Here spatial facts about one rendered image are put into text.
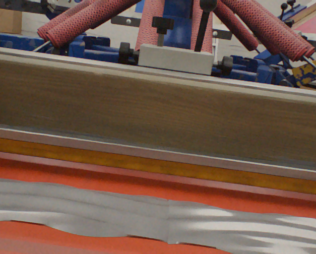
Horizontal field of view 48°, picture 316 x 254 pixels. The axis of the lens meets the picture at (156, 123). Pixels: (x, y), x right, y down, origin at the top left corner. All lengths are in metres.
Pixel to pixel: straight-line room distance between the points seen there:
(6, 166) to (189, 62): 0.35
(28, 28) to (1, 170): 4.42
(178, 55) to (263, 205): 0.33
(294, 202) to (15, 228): 0.26
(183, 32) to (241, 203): 0.83
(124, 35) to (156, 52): 3.89
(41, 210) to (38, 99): 0.12
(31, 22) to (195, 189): 4.46
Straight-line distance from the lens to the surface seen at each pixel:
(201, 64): 0.62
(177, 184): 0.38
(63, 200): 0.30
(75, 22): 0.97
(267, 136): 0.37
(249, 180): 0.39
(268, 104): 0.36
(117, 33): 4.51
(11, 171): 0.38
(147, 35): 0.82
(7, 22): 4.41
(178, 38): 1.12
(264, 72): 0.99
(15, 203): 0.31
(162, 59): 0.61
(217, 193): 0.37
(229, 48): 4.54
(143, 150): 0.34
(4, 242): 0.27
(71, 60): 0.58
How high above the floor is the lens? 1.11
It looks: 15 degrees down
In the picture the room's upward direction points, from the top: 8 degrees clockwise
